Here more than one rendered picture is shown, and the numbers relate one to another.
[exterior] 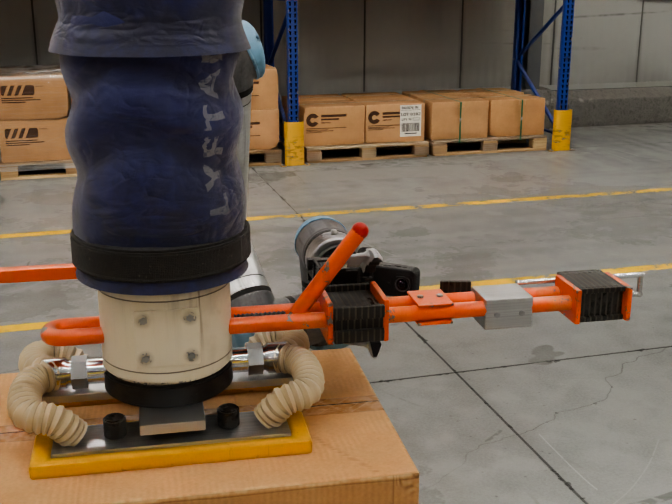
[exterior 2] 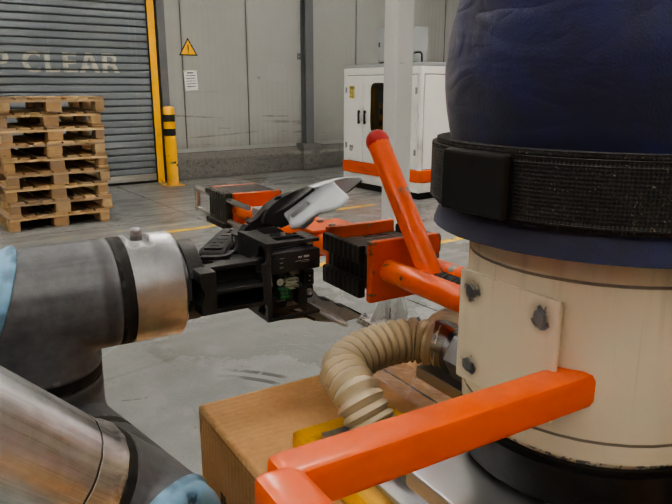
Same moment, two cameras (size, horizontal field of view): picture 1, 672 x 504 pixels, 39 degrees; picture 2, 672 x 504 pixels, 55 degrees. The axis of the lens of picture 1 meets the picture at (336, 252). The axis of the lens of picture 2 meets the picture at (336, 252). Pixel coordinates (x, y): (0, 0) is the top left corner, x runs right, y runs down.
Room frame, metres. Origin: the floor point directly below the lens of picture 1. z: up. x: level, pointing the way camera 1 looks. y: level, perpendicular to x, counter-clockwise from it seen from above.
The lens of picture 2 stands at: (1.46, 0.55, 1.41)
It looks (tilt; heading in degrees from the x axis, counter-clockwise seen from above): 14 degrees down; 250
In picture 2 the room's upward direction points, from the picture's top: straight up
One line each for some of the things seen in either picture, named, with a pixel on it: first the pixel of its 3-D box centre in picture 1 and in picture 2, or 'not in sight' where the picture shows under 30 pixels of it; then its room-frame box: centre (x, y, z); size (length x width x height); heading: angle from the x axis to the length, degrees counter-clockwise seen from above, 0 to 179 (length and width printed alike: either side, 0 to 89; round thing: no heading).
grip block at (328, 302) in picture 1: (352, 312); (381, 257); (1.21, -0.02, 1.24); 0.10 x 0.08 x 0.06; 11
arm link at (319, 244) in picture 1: (335, 260); (152, 281); (1.43, 0.00, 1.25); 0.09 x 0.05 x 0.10; 101
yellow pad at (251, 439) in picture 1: (172, 430); not in sight; (1.07, 0.20, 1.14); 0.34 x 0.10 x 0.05; 101
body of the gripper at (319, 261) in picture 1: (340, 278); (245, 272); (1.35, -0.01, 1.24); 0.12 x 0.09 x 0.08; 11
